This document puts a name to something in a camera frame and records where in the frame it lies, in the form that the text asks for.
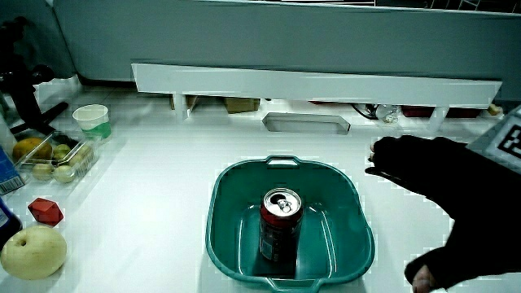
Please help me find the person's right hand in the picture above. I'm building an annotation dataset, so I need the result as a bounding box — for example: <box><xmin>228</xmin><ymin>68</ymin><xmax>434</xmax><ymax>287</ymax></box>
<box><xmin>364</xmin><ymin>104</ymin><xmax>521</xmax><ymax>293</ymax></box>

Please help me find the teal plastic basin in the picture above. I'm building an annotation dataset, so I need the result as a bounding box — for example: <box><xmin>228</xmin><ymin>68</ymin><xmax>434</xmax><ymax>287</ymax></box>
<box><xmin>205</xmin><ymin>155</ymin><xmax>376</xmax><ymax>293</ymax></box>

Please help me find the red cola can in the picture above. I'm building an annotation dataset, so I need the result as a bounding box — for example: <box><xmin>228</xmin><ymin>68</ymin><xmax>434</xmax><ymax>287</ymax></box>
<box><xmin>259</xmin><ymin>186</ymin><xmax>304</xmax><ymax>264</ymax></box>

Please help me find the red flat object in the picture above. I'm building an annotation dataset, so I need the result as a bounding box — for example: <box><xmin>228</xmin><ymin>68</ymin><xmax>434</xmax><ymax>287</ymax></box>
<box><xmin>401</xmin><ymin>105</ymin><xmax>482</xmax><ymax>120</ymax></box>

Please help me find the clear plastic bottle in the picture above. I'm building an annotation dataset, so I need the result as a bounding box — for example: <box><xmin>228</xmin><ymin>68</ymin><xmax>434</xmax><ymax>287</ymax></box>
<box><xmin>374</xmin><ymin>104</ymin><xmax>401</xmax><ymax>125</ymax></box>

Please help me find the white desk shelf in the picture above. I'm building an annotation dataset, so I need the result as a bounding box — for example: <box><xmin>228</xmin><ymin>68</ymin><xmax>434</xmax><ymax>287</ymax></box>
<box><xmin>130</xmin><ymin>62</ymin><xmax>503</xmax><ymax>132</ymax></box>

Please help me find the brown cardboard box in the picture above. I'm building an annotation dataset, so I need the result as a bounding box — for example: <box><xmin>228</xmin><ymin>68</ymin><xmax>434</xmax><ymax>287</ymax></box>
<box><xmin>222</xmin><ymin>96</ymin><xmax>261</xmax><ymax>115</ymax></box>

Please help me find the white green paper cup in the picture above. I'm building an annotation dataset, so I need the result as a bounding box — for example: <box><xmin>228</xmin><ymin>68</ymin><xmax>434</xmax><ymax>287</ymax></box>
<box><xmin>72</xmin><ymin>103</ymin><xmax>113</xmax><ymax>142</ymax></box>

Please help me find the clear plastic fruit container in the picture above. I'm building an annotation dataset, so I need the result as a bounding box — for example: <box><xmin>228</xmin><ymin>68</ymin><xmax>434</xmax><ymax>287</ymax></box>
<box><xmin>13</xmin><ymin>130</ymin><xmax>101</xmax><ymax>185</ymax></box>

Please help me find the small green fruit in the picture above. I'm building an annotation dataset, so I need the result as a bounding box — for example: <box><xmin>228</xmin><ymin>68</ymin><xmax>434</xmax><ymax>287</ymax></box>
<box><xmin>52</xmin><ymin>143</ymin><xmax>72</xmax><ymax>161</ymax></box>
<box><xmin>31</xmin><ymin>162</ymin><xmax>55</xmax><ymax>182</ymax></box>
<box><xmin>68</xmin><ymin>145</ymin><xmax>94</xmax><ymax>167</ymax></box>
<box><xmin>52</xmin><ymin>164</ymin><xmax>77</xmax><ymax>184</ymax></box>

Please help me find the red faceted block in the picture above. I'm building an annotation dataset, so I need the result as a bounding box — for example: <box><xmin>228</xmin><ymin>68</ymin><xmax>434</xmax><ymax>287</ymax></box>
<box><xmin>27</xmin><ymin>197</ymin><xmax>65</xmax><ymax>227</ymax></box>

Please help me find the orange fruit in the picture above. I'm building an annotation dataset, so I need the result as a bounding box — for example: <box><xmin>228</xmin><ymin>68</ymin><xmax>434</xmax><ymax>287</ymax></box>
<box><xmin>11</xmin><ymin>137</ymin><xmax>54</xmax><ymax>162</ymax></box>

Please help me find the large yellow pear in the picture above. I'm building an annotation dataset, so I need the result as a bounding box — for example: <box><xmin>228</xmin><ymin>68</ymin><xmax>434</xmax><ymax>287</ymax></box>
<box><xmin>0</xmin><ymin>225</ymin><xmax>68</xmax><ymax>281</ymax></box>

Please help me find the blue carton box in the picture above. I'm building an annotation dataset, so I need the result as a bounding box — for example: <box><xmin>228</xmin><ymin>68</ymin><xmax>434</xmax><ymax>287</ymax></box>
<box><xmin>0</xmin><ymin>146</ymin><xmax>26</xmax><ymax>196</ymax></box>

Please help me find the black cable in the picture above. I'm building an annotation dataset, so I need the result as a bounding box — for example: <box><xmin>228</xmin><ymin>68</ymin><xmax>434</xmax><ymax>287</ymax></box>
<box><xmin>351</xmin><ymin>103</ymin><xmax>380</xmax><ymax>121</ymax></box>

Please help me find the black camera tripod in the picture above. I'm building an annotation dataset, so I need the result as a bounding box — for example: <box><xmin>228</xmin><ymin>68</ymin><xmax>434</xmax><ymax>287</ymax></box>
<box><xmin>0</xmin><ymin>15</ymin><xmax>70</xmax><ymax>136</ymax></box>

